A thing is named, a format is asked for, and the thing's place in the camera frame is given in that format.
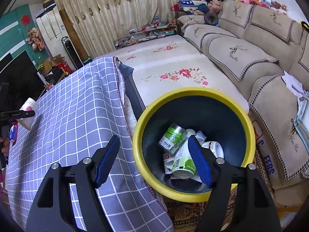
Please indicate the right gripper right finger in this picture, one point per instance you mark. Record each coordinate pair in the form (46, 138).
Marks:
(254, 208)

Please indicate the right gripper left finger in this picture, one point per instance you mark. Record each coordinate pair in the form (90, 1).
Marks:
(52, 209)

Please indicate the white paper cup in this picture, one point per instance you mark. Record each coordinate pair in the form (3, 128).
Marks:
(30, 108)

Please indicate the green coconut drink bottle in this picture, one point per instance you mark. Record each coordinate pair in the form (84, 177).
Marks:
(183, 165)

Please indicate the cream yogurt tub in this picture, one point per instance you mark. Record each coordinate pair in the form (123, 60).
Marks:
(215, 148)

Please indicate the white pill bottle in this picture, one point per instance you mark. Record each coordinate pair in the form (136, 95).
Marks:
(168, 160)

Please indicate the yellow rimmed trash bin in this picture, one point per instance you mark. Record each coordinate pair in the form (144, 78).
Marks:
(219, 117)

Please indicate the person left hand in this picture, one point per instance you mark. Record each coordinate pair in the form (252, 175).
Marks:
(6, 143)

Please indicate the large black television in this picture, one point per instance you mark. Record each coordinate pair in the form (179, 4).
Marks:
(23, 82)

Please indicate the blue checkered tablecloth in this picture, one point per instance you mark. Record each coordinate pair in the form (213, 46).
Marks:
(74, 119)

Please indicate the artificial flower bouquet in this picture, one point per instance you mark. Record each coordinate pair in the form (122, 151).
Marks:
(34, 39)

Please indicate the black tower fan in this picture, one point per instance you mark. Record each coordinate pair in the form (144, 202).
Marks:
(70, 50)

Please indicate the papers on sofa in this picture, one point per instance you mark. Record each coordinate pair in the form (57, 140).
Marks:
(300, 122)

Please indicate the white cabinet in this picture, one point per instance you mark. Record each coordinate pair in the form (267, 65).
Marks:
(53, 31)

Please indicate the beige patterned curtain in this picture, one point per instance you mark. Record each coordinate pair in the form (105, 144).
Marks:
(99, 23)

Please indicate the floral bed mat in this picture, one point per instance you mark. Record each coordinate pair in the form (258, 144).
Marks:
(166, 64)

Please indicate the beige sofa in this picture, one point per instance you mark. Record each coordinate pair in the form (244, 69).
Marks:
(265, 54)

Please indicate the low toy shelf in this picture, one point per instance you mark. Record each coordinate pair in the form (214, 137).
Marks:
(147, 34)

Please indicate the pile of plush toys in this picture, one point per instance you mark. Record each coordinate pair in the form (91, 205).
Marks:
(214, 5)

